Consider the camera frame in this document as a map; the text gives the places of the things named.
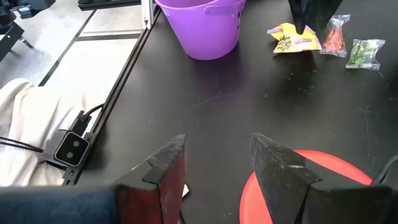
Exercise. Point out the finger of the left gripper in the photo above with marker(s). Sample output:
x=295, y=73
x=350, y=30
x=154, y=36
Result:
x=325, y=11
x=300, y=15

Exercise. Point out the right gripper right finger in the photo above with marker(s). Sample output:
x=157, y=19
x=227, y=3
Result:
x=289, y=193

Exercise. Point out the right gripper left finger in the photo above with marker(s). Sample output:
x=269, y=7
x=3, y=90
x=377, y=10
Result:
x=155, y=193

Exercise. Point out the yellow candy packet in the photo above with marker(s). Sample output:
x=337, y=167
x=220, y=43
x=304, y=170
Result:
x=292, y=42

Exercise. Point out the orange clear-wrapped candy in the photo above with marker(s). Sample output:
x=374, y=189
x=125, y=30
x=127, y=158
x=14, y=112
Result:
x=335, y=39

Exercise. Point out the green clear-wrapped candy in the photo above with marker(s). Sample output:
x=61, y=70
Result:
x=362, y=54

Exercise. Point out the purple plastic bucket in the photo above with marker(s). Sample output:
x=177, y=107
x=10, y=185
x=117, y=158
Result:
x=205, y=34

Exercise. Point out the red desk lamp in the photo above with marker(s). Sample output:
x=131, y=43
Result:
x=342, y=171

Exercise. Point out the black table mat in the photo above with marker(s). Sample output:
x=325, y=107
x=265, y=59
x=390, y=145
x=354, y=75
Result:
x=217, y=109

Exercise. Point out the white cloth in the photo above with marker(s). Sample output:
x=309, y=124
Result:
x=28, y=124

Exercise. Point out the black floor stand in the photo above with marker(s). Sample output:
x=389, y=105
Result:
x=12, y=31

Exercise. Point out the grey table-level camera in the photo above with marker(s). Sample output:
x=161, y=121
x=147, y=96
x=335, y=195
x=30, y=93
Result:
x=70, y=149

